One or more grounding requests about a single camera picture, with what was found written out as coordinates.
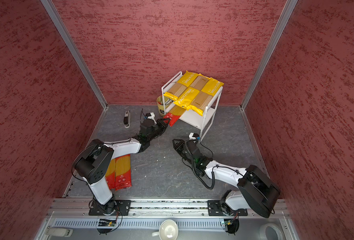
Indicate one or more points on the white cup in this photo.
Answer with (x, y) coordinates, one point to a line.
(168, 231)

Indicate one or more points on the white tape roll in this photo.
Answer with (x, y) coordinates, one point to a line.
(271, 232)

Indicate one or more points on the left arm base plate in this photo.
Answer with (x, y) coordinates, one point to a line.
(111, 208)

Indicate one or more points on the red spaghetti bag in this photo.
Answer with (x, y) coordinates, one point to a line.
(123, 177)
(174, 114)
(110, 175)

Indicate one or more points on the yellow pen cup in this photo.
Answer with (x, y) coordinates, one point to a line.
(163, 103)

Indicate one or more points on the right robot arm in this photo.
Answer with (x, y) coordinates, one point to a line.
(255, 189)

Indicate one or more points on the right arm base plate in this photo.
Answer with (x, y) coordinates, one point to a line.
(217, 208)

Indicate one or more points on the aluminium mounting rail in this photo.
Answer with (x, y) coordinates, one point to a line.
(138, 208)

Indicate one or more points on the white two-tier shelf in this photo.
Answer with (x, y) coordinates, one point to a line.
(202, 123)

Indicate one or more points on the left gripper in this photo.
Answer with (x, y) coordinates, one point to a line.
(168, 121)

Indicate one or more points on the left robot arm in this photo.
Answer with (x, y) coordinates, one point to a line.
(92, 164)

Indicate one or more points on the black white stapler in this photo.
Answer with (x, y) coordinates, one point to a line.
(127, 119)

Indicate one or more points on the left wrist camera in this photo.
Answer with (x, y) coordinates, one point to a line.
(151, 116)

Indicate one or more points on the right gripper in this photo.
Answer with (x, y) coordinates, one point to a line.
(178, 146)

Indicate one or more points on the yellow pasta bag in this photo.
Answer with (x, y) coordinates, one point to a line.
(180, 86)
(205, 96)
(186, 99)

